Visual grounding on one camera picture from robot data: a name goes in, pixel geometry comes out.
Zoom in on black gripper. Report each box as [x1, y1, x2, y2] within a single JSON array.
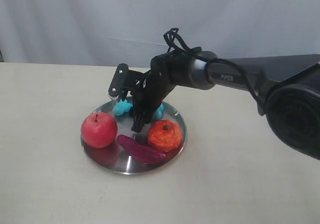
[[108, 53, 193, 133]]

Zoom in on teal toy bone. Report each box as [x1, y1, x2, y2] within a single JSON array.
[[112, 99, 164, 121]]

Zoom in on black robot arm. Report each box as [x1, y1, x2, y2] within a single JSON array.
[[108, 47, 320, 159]]

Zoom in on red apple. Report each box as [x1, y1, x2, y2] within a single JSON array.
[[80, 112, 118, 149]]

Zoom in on orange mandarin fruit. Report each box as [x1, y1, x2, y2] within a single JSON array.
[[147, 119, 183, 153]]

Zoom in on purple sweet potato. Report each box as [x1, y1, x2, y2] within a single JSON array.
[[116, 134, 166, 165]]

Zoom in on round stainless steel plate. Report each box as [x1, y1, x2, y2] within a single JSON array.
[[81, 101, 187, 175]]

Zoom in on white backdrop cloth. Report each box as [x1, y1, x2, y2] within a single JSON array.
[[0, 0, 320, 67]]

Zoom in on black cable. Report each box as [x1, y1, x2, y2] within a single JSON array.
[[162, 28, 266, 116]]

